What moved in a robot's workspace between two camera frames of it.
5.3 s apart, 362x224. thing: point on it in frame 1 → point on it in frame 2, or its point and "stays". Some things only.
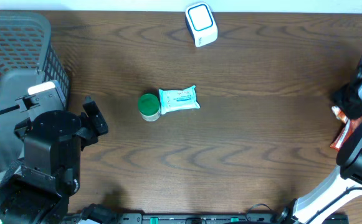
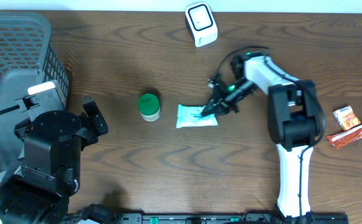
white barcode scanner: x=202 y=23 stays
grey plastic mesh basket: x=17 y=53 stays
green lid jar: x=149 y=106 stays
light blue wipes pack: x=175 y=100 → x=189 y=116
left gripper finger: x=92 y=111 stays
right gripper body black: x=348 y=97 → x=232 y=91
